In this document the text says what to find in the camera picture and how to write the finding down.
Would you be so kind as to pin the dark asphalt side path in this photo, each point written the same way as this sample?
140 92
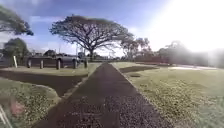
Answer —
50 81

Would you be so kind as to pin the white post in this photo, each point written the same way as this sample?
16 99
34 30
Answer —
15 62

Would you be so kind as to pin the leafy tree crown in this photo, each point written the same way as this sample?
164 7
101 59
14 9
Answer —
11 23

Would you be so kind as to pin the wide green lawn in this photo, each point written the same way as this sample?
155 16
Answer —
176 93

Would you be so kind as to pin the pale pavement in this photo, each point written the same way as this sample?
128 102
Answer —
190 68

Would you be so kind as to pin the round dark tree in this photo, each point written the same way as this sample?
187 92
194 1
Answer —
16 48

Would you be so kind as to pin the row of trees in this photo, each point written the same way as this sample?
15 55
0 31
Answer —
180 55

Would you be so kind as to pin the medium tree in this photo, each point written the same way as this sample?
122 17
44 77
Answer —
136 46

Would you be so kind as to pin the grass patch with fallen leaves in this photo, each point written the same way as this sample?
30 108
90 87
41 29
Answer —
30 100

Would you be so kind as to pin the dark car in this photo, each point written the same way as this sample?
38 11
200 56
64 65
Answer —
68 58

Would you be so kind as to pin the flat grass strip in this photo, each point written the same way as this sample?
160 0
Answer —
53 70

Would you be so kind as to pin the huge bare-branched spreading tree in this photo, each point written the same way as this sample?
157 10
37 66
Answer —
90 40

